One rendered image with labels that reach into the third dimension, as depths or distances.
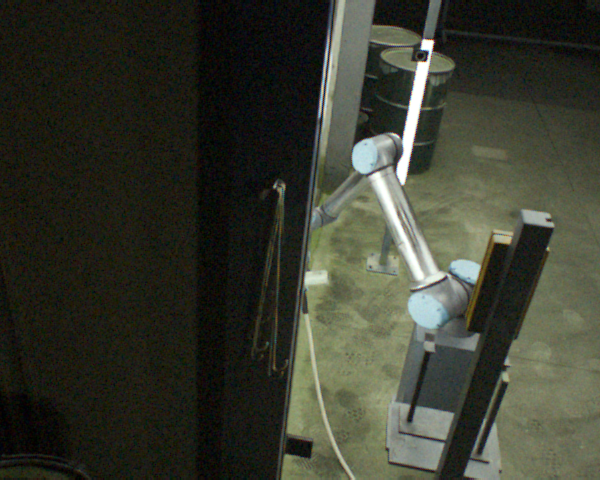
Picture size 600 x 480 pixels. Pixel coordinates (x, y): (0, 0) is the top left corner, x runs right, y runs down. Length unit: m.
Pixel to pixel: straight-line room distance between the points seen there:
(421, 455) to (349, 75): 2.91
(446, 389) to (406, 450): 0.80
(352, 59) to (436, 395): 2.38
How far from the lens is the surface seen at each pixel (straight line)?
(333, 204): 2.72
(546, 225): 1.32
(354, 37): 4.22
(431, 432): 1.97
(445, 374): 2.62
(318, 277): 2.52
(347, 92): 4.33
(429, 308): 2.30
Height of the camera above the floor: 2.24
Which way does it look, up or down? 32 degrees down
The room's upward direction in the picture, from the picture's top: 6 degrees clockwise
